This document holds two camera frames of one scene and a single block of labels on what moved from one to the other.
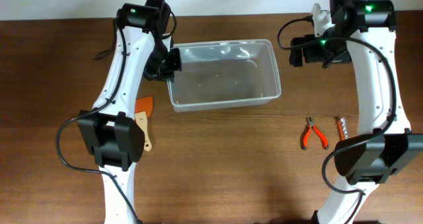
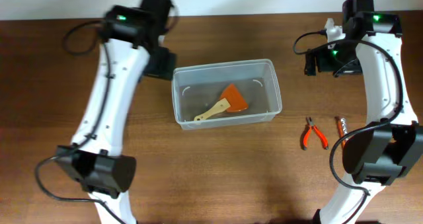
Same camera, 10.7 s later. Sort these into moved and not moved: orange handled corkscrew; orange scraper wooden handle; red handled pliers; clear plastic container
Moved: clear plastic container; orange scraper wooden handle
Not moved: orange handled corkscrew; red handled pliers
